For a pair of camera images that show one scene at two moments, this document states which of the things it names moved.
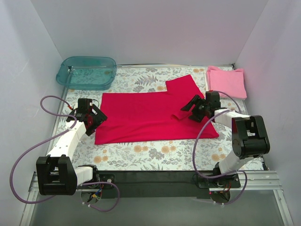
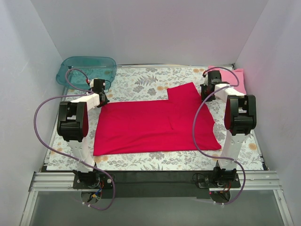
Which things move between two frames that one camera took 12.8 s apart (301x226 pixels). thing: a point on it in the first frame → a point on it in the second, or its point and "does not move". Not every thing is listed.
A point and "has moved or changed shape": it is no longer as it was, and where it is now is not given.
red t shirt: [134, 117] has moved or changed shape
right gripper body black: [197, 108] → [206, 92]
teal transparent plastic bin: [87, 73] does not move
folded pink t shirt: [231, 81] does not move
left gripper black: [98, 119] → [103, 99]
